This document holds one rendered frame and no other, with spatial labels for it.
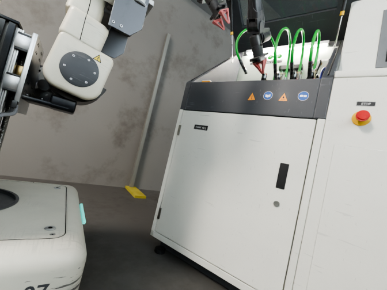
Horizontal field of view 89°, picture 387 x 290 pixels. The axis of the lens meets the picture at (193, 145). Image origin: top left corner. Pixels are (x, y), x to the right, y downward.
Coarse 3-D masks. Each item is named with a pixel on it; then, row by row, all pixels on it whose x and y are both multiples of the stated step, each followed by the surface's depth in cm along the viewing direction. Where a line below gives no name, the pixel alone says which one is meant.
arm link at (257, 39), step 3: (261, 33) 104; (252, 36) 104; (255, 36) 102; (258, 36) 102; (261, 36) 105; (249, 39) 105; (252, 39) 103; (255, 39) 103; (258, 39) 103; (261, 39) 106; (252, 42) 104; (255, 42) 103; (258, 42) 103; (261, 42) 105; (252, 45) 105; (255, 45) 104
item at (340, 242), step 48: (384, 0) 97; (336, 96) 72; (384, 96) 64; (336, 144) 69; (384, 144) 62; (336, 192) 67; (384, 192) 60; (336, 240) 65; (384, 240) 59; (336, 288) 63; (384, 288) 57
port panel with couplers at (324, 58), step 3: (330, 54) 123; (312, 57) 128; (318, 57) 126; (321, 57) 125; (324, 57) 124; (327, 57) 124; (330, 57) 123; (318, 60) 126; (321, 60) 125; (324, 60) 124; (327, 60) 123; (318, 63) 126; (321, 63) 124; (324, 63) 124; (312, 66) 127; (321, 66) 124; (324, 66) 124; (318, 69) 125; (321, 69) 124; (306, 72) 129; (318, 72) 125; (306, 75) 128; (318, 75) 124
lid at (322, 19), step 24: (240, 0) 134; (264, 0) 127; (288, 0) 121; (312, 0) 116; (336, 0) 111; (240, 24) 144; (264, 24) 137; (288, 24) 130; (312, 24) 124; (336, 24) 118; (240, 48) 158
